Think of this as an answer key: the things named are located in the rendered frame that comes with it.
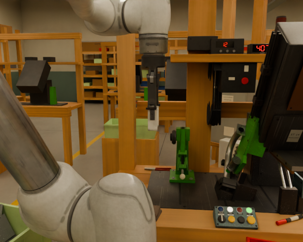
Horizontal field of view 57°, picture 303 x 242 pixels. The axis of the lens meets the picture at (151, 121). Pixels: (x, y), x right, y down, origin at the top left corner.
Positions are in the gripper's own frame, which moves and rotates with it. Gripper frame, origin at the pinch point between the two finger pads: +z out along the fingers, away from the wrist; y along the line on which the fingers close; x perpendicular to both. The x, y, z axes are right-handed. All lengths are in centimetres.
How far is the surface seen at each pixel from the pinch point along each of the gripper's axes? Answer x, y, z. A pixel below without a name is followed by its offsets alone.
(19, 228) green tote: -52, -3, 44
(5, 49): -319, -435, -47
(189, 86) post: 14, -65, -6
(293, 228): 51, -8, 42
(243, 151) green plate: 36, -30, 19
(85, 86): -344, -976, 62
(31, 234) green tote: -40, 9, 38
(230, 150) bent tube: 33, -42, 23
